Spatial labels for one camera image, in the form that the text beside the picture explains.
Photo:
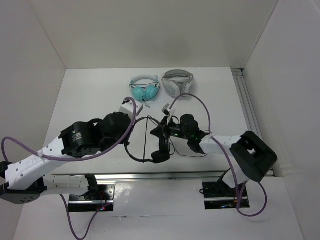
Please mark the aluminium side rail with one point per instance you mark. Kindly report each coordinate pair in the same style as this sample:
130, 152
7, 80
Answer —
250, 112

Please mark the black on-ear headphones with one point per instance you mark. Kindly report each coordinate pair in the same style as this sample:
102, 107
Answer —
160, 156

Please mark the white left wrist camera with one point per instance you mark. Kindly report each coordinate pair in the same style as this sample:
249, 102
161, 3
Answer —
127, 107

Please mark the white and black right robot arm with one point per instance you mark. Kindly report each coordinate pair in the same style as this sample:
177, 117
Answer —
234, 177

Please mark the teal cat-ear headphones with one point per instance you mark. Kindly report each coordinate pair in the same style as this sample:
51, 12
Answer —
146, 91

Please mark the white grey gaming headset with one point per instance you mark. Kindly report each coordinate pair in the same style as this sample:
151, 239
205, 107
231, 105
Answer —
177, 82

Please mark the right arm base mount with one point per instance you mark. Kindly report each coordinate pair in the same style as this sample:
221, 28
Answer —
218, 196

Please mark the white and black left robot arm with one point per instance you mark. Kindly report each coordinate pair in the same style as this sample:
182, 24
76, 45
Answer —
31, 178

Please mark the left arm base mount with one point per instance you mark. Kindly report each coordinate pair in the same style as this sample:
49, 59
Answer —
99, 195

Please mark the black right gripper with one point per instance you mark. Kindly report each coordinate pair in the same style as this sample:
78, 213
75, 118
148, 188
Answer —
155, 131

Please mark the aluminium front rail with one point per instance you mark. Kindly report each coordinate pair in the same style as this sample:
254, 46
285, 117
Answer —
159, 176

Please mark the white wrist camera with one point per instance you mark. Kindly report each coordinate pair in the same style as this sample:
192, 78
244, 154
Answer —
168, 112
127, 107

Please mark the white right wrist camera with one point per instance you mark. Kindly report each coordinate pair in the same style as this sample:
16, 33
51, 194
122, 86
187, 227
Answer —
168, 112

